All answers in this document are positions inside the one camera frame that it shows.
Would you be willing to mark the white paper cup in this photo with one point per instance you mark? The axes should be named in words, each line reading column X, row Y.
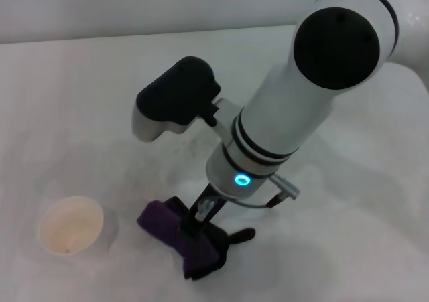
column 70, row 221

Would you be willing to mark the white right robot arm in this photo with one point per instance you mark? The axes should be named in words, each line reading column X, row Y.
column 301, row 114

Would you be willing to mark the purple rag with black trim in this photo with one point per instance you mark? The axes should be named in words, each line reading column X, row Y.
column 161, row 220

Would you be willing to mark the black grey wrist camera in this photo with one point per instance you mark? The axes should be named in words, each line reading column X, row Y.
column 174, row 94

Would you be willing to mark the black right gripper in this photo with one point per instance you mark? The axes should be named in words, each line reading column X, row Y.
column 207, row 203

